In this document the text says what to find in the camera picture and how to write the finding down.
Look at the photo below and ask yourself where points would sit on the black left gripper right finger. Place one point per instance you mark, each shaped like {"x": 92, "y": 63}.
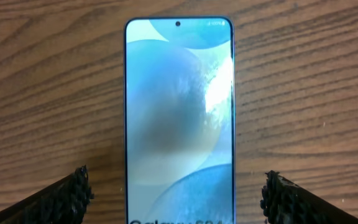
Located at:
{"x": 284, "y": 202}

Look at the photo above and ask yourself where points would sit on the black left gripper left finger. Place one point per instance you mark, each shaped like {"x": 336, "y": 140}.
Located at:
{"x": 63, "y": 202}

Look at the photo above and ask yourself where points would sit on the blue samsung galaxy phone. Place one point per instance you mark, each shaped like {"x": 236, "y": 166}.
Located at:
{"x": 179, "y": 114}

